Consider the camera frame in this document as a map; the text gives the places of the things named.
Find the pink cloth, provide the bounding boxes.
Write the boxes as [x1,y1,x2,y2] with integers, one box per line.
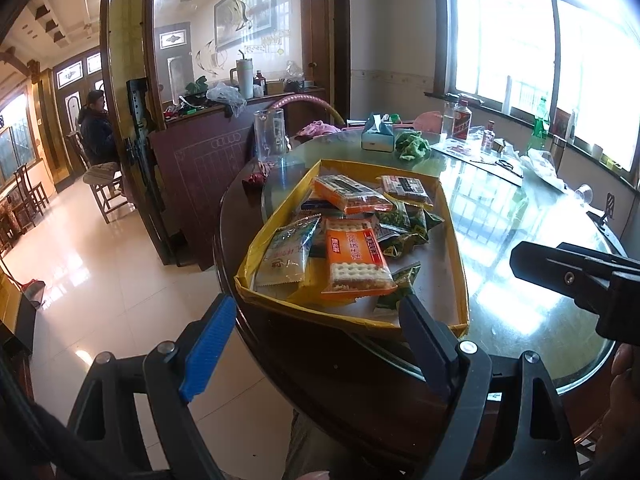
[295,120,341,142]

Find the wooden door glass panels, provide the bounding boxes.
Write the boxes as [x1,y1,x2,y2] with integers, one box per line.
[52,50,106,181]

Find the clear plastic bag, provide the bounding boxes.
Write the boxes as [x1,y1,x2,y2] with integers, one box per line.
[520,150,569,192]

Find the grey plastic bag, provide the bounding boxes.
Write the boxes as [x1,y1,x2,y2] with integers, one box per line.
[206,82,247,112]

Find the white thermos jug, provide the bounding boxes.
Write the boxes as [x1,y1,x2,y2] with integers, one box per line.
[230,50,255,100]

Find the person's right hand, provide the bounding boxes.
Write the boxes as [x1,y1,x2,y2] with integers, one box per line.
[597,342,640,466]

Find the pink yellow hula hoop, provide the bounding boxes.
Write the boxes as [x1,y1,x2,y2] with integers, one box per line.
[270,92,346,128]

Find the paper placemat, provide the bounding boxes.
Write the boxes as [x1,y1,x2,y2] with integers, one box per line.
[432,142,523,177]

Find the yellow cardboard tray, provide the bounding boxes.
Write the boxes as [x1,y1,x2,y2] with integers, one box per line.
[235,158,471,341]

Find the green glass bottle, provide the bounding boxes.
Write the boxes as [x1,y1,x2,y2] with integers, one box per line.
[530,96,551,153]

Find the framed fish picture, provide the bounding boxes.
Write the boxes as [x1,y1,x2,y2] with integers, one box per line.
[214,0,277,51]

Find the green crumpled bag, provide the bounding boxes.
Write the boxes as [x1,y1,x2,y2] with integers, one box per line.
[395,131,432,162]

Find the wooden dining chair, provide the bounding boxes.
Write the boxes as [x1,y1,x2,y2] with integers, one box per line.
[14,162,51,217]

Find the teal tissue box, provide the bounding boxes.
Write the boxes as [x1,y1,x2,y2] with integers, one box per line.
[361,114,396,152]

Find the liquor bottle red label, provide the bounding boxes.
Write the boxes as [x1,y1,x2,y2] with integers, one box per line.
[452,99,473,140]

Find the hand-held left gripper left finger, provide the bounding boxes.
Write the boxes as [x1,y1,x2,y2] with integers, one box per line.
[65,292,238,480]

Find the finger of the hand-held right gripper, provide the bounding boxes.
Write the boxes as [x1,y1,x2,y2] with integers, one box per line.
[509,240,640,311]

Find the clear glass pitcher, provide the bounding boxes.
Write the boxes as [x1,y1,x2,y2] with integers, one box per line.
[254,109,289,163]

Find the wooden chair with cushion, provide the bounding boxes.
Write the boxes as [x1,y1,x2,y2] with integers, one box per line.
[66,130,130,224]

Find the pink round fan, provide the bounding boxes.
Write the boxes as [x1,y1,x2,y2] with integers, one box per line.
[414,111,445,133]

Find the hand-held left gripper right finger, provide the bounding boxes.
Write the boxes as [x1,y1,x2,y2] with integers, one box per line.
[398,294,581,480]

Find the green yellow snack packet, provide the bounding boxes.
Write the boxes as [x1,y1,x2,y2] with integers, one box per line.
[382,212,446,259]

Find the black chair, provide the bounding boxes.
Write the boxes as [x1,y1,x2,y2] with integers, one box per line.
[585,192,631,256]

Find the round glass-top table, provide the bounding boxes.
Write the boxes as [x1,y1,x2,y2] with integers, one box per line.
[260,132,617,382]

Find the dark wooden cabinet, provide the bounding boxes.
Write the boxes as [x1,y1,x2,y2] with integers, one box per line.
[150,87,326,271]

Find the white blue snack packet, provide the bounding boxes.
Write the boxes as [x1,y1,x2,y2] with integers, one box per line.
[255,214,322,288]

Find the large window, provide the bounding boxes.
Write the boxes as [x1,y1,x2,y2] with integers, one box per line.
[435,0,640,176]

